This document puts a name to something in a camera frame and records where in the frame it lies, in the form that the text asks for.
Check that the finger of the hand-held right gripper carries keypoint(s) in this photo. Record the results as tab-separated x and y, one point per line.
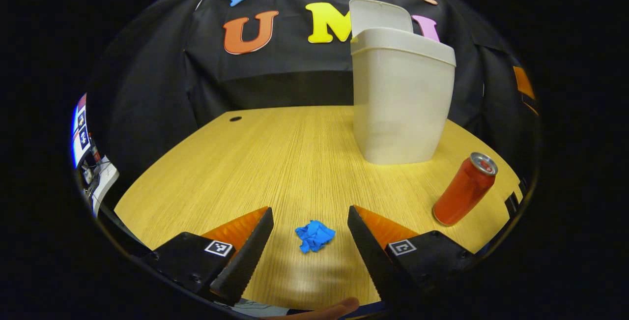
523	81
531	108

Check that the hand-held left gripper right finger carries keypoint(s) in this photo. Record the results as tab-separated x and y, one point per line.
373	261

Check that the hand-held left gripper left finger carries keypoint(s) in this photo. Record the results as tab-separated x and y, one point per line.
243	263

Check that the blue paper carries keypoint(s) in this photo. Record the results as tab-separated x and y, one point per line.
314	235

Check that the red pop can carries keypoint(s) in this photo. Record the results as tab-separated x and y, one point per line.
464	192

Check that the white garbage bin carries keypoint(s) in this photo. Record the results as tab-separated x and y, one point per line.
400	108

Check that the white garbage bin lid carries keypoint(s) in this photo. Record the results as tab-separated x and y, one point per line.
378	15

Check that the wooden desktop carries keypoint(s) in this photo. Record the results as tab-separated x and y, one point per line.
275	162

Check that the white side table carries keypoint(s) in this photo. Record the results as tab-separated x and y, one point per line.
103	182

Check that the black backdrop cloth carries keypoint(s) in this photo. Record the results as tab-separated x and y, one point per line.
162	89

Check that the computer monitor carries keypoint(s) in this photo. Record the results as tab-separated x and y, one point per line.
81	128

